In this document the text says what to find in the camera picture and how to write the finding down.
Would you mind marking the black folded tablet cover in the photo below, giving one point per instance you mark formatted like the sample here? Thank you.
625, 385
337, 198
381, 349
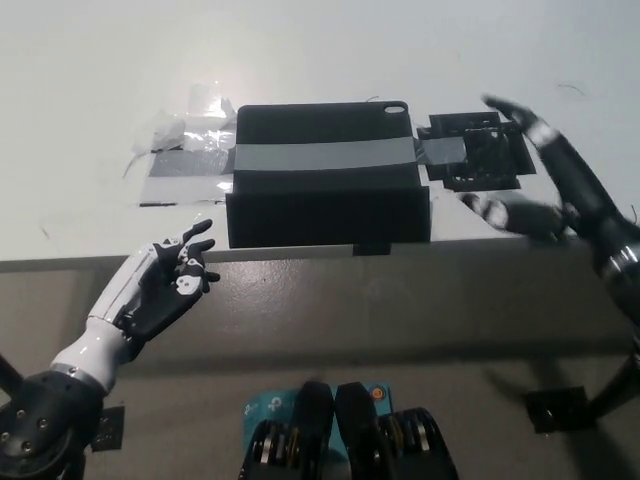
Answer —
325, 210

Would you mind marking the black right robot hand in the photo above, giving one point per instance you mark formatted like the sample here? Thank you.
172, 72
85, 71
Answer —
582, 195

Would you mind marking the crumpled clear plastic tape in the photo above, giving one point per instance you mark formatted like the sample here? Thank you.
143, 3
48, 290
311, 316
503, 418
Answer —
200, 135

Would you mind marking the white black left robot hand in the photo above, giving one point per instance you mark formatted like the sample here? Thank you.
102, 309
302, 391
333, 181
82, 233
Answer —
165, 295

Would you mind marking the long grey tape strip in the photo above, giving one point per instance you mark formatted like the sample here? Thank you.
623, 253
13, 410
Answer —
325, 156

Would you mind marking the black printed plastic fixture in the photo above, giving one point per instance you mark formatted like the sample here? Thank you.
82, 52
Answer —
500, 165

